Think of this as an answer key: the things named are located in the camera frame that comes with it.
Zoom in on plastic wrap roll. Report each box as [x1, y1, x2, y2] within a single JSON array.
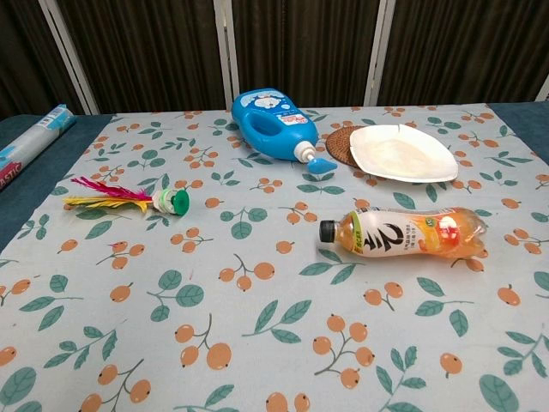
[[0, 102, 78, 192]]

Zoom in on brown woven rattan coaster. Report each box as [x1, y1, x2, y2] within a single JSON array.
[[325, 124, 372, 167]]

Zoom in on blue detergent bottle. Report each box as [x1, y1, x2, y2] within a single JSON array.
[[231, 87, 340, 175]]

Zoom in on fruit print tablecloth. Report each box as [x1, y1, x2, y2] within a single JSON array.
[[0, 103, 549, 412]]

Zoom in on white framed folding screen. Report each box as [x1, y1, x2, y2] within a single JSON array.
[[0, 0, 549, 118]]

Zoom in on orange drink bottle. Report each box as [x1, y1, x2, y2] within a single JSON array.
[[318, 206, 490, 260]]

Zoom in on colourful feather shuttlecock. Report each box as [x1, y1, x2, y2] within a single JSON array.
[[63, 176, 191, 217]]

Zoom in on white paper plate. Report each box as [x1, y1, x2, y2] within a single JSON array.
[[348, 123, 460, 184]]

